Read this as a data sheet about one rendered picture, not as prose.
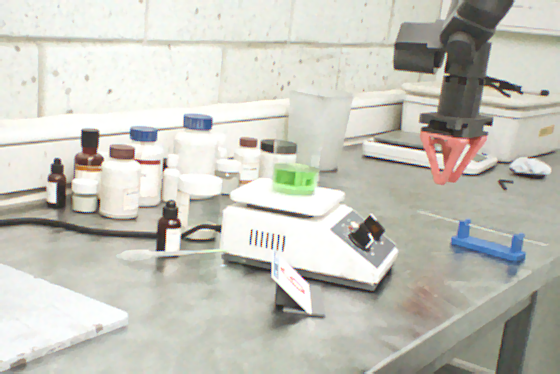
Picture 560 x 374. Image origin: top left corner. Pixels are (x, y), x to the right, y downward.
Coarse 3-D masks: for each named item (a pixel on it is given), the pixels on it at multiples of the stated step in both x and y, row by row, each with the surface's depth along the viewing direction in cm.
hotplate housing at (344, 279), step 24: (240, 216) 102; (264, 216) 102; (288, 216) 102; (312, 216) 102; (336, 216) 105; (360, 216) 110; (240, 240) 103; (264, 240) 102; (288, 240) 101; (312, 240) 99; (336, 240) 99; (264, 264) 103; (288, 264) 101; (312, 264) 100; (336, 264) 99; (360, 264) 98; (384, 264) 102; (360, 288) 99
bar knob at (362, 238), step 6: (360, 228) 101; (366, 228) 101; (348, 234) 101; (354, 234) 102; (360, 234) 101; (366, 234) 100; (354, 240) 100; (360, 240) 101; (366, 240) 100; (372, 240) 99; (360, 246) 100; (366, 246) 100
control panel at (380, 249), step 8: (352, 216) 108; (336, 224) 102; (344, 224) 103; (336, 232) 100; (344, 232) 101; (352, 232) 103; (344, 240) 99; (384, 240) 107; (352, 248) 99; (376, 248) 103; (384, 248) 105; (392, 248) 107; (368, 256) 100; (376, 256) 101; (384, 256) 103; (376, 264) 99
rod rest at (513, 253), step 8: (464, 224) 122; (464, 232) 123; (456, 240) 122; (464, 240) 122; (472, 240) 122; (480, 240) 123; (512, 240) 117; (520, 240) 118; (472, 248) 121; (480, 248) 120; (488, 248) 119; (496, 248) 119; (504, 248) 120; (512, 248) 117; (520, 248) 119; (496, 256) 119; (504, 256) 118; (512, 256) 117; (520, 256) 118
